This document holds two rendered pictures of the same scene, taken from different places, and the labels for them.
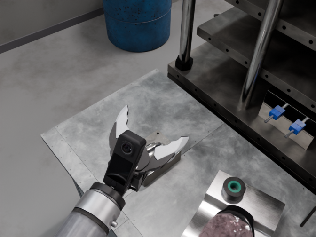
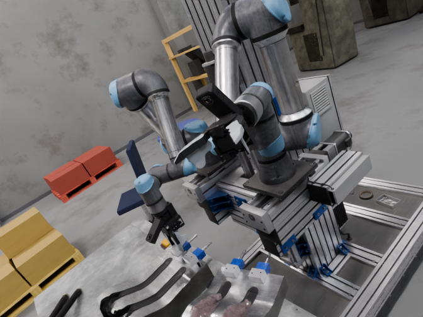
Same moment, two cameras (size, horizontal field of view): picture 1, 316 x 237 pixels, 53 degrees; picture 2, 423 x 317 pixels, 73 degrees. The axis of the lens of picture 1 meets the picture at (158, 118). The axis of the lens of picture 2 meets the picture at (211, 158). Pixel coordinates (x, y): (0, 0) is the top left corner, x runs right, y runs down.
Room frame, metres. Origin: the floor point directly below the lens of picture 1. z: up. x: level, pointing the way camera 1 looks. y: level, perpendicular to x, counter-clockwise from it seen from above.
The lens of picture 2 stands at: (0.92, 0.09, 1.63)
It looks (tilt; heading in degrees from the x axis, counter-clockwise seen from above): 22 degrees down; 189
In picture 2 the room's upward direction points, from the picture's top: 25 degrees counter-clockwise
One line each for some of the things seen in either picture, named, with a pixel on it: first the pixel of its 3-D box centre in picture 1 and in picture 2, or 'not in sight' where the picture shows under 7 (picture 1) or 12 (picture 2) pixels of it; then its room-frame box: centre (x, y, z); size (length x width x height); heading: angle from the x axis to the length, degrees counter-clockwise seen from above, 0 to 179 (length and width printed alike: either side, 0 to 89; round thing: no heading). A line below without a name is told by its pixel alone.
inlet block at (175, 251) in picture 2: not in sight; (186, 244); (-0.09, -0.33, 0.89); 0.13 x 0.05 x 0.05; 131
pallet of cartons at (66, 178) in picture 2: not in sight; (82, 171); (-4.46, -3.33, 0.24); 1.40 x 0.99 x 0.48; 126
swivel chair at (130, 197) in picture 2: not in sight; (136, 192); (-1.81, -1.25, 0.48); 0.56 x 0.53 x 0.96; 120
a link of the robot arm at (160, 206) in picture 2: not in sight; (157, 204); (-0.08, -0.35, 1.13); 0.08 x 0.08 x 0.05
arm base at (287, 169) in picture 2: not in sight; (274, 163); (-0.13, 0.15, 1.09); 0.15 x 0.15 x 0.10
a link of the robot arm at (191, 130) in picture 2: not in sight; (197, 134); (-0.53, -0.15, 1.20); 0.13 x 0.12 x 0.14; 81
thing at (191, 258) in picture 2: not in sight; (200, 253); (-0.01, -0.26, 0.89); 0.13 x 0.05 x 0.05; 130
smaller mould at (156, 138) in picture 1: (151, 157); not in sight; (0.72, 0.03, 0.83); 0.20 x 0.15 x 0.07; 130
